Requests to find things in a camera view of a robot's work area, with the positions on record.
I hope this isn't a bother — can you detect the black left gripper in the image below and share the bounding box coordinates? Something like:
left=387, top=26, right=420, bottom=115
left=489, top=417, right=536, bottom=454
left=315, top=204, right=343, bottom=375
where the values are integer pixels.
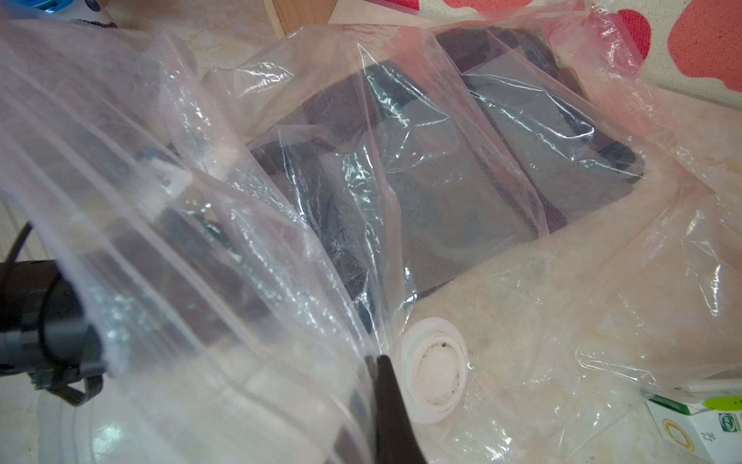
left=1, top=222, right=107, bottom=406

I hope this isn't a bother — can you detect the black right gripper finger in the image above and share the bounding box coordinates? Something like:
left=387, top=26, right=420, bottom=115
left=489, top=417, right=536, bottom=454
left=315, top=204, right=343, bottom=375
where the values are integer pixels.
left=366, top=355, right=427, bottom=464

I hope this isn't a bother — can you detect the clear plastic vacuum bag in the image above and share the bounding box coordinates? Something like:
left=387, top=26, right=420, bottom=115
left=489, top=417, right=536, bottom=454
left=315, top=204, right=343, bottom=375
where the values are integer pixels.
left=1, top=2, right=741, bottom=463

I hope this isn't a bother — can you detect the dark plaid grey scarf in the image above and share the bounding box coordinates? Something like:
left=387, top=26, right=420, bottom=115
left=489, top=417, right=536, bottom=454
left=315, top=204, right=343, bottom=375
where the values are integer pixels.
left=249, top=25, right=645, bottom=330

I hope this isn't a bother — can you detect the white round bag valve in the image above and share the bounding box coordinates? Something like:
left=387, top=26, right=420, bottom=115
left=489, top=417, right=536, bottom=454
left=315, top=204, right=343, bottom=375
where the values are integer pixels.
left=396, top=317, right=469, bottom=425

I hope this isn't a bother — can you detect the green white small box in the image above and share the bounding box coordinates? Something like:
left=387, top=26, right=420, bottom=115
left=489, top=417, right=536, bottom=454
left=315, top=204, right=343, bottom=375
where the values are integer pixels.
left=645, top=379, right=741, bottom=463

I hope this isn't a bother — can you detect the blue lid cup on table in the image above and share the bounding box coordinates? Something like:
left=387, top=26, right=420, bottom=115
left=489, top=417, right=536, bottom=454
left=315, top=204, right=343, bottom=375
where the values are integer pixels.
left=1, top=0, right=117, bottom=28

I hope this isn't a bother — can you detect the wooden two-tier shelf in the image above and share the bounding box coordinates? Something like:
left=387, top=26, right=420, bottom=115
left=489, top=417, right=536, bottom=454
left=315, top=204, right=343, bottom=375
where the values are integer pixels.
left=264, top=0, right=337, bottom=38

